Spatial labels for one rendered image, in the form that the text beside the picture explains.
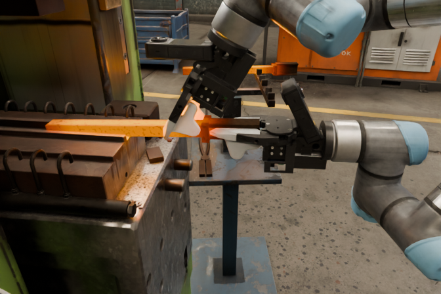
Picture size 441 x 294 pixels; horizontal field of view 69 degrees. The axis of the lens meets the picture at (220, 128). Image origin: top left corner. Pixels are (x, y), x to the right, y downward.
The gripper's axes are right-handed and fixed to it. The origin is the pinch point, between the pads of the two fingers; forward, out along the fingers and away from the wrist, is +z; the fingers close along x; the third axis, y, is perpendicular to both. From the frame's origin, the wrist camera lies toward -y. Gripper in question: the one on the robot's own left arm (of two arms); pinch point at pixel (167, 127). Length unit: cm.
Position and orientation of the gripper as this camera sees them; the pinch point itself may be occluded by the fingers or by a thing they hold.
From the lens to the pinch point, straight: 60.6
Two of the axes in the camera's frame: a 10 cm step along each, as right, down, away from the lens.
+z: -4.8, 7.5, 4.5
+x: 1.1, -4.5, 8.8
